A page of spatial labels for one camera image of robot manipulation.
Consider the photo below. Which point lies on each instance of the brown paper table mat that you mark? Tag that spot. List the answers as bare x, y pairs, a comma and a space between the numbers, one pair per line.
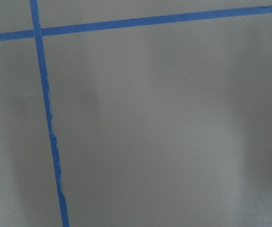
135, 113

